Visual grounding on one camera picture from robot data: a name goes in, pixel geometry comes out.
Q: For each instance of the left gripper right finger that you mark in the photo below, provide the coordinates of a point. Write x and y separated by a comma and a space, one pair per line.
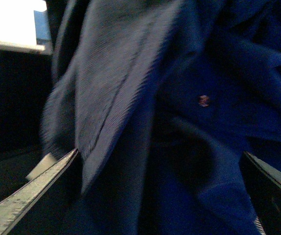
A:
263, 184

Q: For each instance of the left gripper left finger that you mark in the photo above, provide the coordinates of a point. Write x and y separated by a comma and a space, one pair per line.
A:
39, 207

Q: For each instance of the dark blue polo shirt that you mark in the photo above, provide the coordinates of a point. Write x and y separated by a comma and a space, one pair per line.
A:
161, 98

